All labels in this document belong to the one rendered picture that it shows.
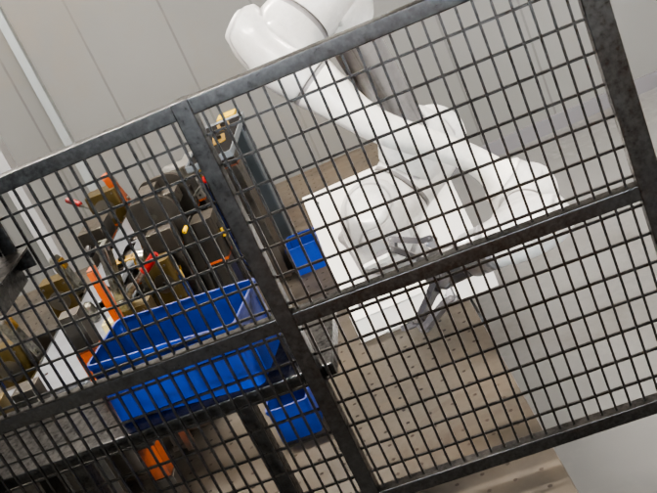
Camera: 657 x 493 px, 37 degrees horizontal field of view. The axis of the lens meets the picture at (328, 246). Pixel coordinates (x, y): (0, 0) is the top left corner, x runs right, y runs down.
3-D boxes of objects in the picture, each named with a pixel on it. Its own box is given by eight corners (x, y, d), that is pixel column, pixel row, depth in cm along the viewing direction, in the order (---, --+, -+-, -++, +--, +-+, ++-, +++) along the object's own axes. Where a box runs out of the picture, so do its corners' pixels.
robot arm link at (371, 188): (335, 249, 238) (317, 216, 217) (377, 190, 241) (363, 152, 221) (390, 282, 232) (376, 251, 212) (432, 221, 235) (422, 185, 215)
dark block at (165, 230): (219, 362, 261) (148, 229, 246) (242, 353, 260) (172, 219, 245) (217, 372, 257) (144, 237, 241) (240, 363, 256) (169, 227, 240)
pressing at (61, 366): (135, 189, 339) (133, 185, 338) (193, 165, 335) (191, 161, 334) (14, 414, 213) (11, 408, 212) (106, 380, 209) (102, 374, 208)
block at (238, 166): (270, 270, 303) (207, 143, 287) (293, 261, 302) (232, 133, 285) (268, 285, 294) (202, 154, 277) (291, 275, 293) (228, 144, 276)
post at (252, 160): (275, 238, 326) (218, 120, 310) (295, 230, 325) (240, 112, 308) (274, 247, 319) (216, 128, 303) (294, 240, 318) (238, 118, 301)
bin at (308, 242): (297, 261, 300) (285, 237, 297) (328, 250, 299) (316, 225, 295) (296, 277, 290) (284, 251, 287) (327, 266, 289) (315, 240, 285)
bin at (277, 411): (284, 417, 224) (267, 385, 220) (324, 402, 222) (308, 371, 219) (281, 445, 214) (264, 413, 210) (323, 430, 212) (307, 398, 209)
